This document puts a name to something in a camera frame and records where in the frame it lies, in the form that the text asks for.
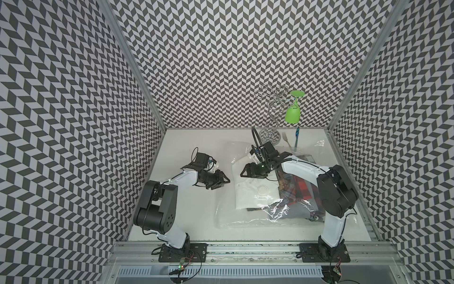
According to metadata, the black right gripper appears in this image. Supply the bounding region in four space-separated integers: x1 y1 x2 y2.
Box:
239 158 272 178

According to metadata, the multicolour plaid shirt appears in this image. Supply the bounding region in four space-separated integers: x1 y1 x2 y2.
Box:
275 169 322 209

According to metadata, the clear vacuum bag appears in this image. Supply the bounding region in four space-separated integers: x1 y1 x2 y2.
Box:
216 142 359 228

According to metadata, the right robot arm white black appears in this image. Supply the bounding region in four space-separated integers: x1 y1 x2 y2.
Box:
234 152 359 248

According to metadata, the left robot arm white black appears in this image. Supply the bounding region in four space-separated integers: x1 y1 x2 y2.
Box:
133 167 231 250

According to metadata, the metal fork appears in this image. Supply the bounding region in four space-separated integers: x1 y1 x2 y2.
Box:
282 132 293 150

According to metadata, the grey folded garment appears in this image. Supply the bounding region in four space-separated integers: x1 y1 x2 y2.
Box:
273 202 325 222

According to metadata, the green plastic wine glass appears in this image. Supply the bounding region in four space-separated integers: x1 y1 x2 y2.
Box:
284 90 305 124

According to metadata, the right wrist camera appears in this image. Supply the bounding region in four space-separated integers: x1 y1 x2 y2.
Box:
248 142 280 164

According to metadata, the wire glass rack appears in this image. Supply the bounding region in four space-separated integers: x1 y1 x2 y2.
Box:
256 85 288 146

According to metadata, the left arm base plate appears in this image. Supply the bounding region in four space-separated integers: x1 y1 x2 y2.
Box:
158 243 208 263

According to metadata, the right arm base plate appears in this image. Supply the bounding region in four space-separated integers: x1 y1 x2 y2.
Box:
296 241 351 263

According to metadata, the aluminium front rail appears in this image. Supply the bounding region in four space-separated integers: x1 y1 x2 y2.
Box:
106 241 404 266

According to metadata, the aluminium corner post left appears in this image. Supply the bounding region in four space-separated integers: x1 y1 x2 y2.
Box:
97 0 166 133

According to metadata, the aluminium corner post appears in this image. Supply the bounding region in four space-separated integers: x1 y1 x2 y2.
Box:
327 0 410 132
97 0 166 133

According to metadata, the aluminium corner post right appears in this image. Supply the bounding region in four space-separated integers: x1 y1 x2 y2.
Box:
327 0 410 132

